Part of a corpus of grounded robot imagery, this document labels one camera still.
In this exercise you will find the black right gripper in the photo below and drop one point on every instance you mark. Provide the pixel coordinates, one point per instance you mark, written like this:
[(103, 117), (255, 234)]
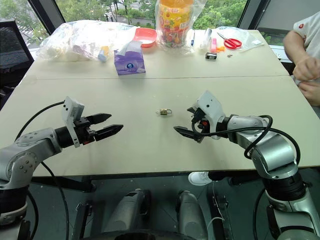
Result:
[(201, 125)]

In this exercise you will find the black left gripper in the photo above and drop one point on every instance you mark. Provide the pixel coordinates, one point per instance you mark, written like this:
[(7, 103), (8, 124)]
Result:
[(83, 132)]

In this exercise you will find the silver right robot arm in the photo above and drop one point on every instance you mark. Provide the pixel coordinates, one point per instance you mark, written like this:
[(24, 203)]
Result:
[(272, 150)]

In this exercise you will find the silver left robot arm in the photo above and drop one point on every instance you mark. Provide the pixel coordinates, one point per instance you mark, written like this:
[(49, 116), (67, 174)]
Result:
[(30, 150)]

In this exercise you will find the person's right forearm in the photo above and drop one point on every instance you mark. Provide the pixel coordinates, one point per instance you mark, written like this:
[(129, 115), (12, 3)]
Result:
[(295, 45)]

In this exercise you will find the person's left hand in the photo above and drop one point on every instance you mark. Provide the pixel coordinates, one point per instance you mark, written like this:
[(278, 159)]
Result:
[(311, 91)]

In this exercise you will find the person's right hand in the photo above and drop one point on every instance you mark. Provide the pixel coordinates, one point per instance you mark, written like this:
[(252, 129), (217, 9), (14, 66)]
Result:
[(306, 68)]

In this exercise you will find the small brass padlock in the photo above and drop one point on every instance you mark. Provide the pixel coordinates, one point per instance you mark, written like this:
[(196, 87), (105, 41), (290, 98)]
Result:
[(165, 111)]

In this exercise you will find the white sneaker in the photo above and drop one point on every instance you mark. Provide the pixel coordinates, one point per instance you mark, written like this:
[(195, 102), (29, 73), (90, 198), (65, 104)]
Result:
[(198, 178)]

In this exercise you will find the purple tissue box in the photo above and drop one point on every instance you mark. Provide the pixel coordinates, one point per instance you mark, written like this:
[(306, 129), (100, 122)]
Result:
[(130, 63)]

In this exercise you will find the small black box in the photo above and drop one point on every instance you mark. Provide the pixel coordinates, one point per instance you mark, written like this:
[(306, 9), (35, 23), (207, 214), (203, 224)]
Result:
[(211, 55)]

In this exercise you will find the blue glue stick tube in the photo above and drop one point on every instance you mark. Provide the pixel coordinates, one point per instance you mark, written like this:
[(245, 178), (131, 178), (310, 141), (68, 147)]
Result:
[(102, 55)]

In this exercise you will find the small orange clips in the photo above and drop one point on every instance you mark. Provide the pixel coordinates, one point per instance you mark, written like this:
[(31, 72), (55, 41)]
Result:
[(220, 49)]

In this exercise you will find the pink highlighter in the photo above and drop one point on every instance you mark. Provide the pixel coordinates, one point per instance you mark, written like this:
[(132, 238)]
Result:
[(213, 45)]

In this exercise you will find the clear plastic tube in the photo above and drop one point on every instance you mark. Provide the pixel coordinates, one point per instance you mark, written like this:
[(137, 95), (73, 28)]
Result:
[(205, 40)]

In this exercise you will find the blue pen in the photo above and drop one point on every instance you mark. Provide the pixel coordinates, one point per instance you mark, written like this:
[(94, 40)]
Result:
[(193, 37)]

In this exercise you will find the large clear plastic bag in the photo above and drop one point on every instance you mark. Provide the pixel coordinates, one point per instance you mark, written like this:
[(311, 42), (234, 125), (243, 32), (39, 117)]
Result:
[(75, 40)]

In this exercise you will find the grey rounded robot leg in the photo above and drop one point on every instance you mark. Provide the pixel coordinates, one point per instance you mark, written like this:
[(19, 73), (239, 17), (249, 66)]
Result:
[(191, 215), (130, 212)]

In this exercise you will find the red plastic bowl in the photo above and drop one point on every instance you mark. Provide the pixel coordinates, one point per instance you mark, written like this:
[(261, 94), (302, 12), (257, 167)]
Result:
[(145, 36)]

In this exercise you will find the orange-lidded candy jar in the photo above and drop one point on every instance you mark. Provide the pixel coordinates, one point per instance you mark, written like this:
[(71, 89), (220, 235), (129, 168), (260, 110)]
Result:
[(176, 22)]

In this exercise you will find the flat clear zip bag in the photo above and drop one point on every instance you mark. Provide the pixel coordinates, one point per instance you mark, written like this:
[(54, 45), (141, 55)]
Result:
[(250, 40)]

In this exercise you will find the clear bag around jar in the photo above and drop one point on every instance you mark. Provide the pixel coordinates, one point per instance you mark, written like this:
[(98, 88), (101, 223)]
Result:
[(197, 15)]

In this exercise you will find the black mesh office chair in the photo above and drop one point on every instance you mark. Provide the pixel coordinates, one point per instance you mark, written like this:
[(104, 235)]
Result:
[(12, 47)]

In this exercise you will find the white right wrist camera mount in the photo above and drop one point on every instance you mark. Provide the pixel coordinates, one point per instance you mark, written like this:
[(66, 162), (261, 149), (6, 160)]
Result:
[(210, 107)]

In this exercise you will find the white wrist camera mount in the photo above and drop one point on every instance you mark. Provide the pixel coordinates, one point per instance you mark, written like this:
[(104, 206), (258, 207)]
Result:
[(71, 110), (210, 107)]

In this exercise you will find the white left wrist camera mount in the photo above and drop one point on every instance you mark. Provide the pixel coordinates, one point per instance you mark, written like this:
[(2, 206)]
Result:
[(71, 110)]

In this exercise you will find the black table frame bar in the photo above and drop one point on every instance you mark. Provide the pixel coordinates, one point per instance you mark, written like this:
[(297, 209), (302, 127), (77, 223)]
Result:
[(62, 183)]

